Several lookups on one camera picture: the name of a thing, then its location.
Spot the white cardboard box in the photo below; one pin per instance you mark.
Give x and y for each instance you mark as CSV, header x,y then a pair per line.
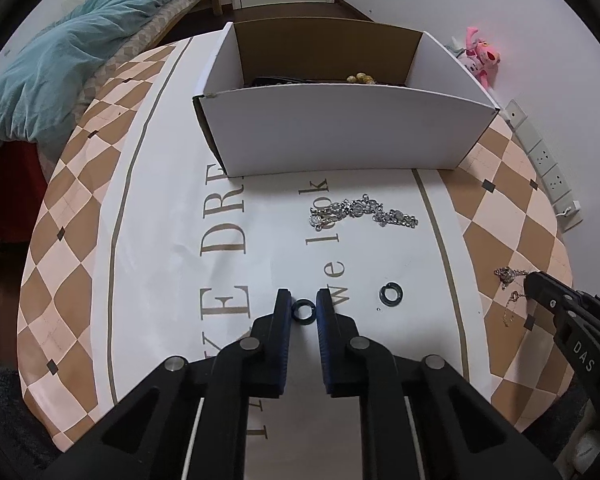
x,y
340,130

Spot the checkered printed tablecloth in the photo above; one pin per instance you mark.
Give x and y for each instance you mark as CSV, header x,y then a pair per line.
x,y
155,260

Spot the white charger plug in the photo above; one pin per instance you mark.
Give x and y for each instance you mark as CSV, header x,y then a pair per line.
x,y
572,206

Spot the person's right hand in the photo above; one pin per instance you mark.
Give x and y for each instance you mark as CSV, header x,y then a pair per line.
x,y
587,450

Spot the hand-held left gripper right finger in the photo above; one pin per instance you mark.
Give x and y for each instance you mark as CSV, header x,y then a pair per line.
x,y
325,340

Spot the pink plush toy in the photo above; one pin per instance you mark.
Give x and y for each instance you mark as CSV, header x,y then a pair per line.
x,y
482,52

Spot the teal blanket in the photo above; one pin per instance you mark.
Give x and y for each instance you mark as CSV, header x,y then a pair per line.
x,y
80,45

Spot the grey power strip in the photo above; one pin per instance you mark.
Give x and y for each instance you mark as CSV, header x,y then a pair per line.
x,y
544,160

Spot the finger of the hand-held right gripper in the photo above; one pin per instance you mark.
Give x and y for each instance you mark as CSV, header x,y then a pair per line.
x,y
544,290

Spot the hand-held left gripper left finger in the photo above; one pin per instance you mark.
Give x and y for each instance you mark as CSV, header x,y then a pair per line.
x,y
282,340

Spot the black smartwatch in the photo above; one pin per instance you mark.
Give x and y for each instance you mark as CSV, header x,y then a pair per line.
x,y
270,80

